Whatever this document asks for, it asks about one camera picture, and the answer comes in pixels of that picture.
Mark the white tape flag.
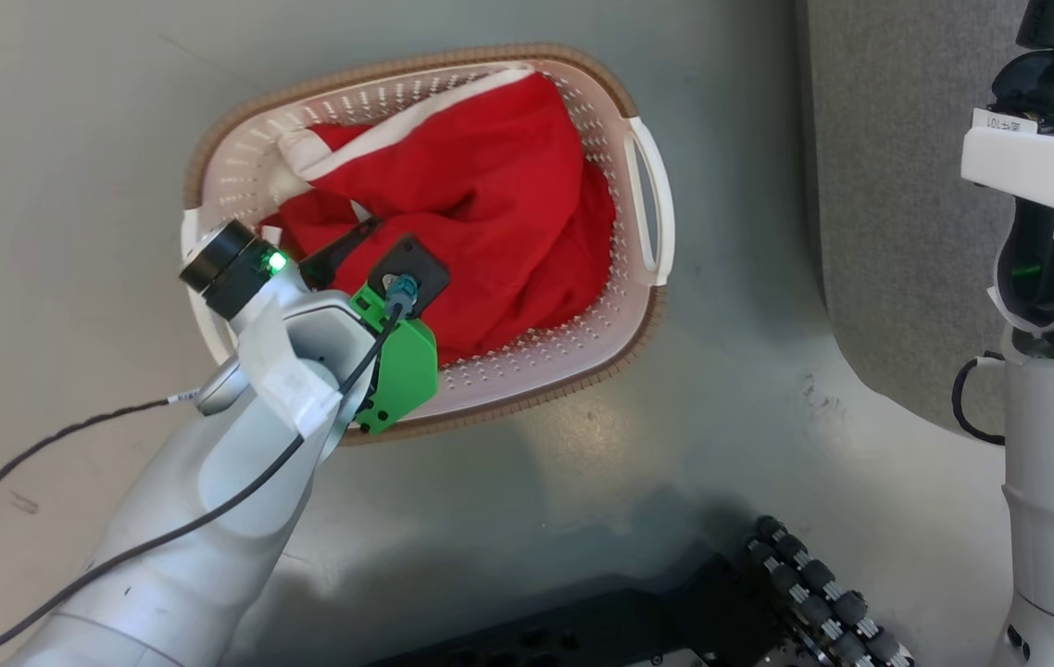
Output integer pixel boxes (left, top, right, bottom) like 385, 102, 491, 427
238, 306, 343, 438

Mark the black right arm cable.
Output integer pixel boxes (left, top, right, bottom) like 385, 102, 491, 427
951, 352, 1010, 447

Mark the white perforated laundry basket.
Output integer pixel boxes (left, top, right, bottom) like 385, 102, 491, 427
180, 42, 676, 446

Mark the grey fabric sofa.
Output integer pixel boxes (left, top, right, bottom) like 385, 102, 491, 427
796, 0, 1047, 441

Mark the red garment with white trim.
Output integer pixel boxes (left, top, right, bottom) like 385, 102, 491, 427
254, 69, 619, 367

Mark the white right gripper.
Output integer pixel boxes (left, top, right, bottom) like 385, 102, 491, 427
960, 51, 1054, 228

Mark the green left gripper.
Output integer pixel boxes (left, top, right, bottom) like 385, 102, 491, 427
300, 216, 440, 436

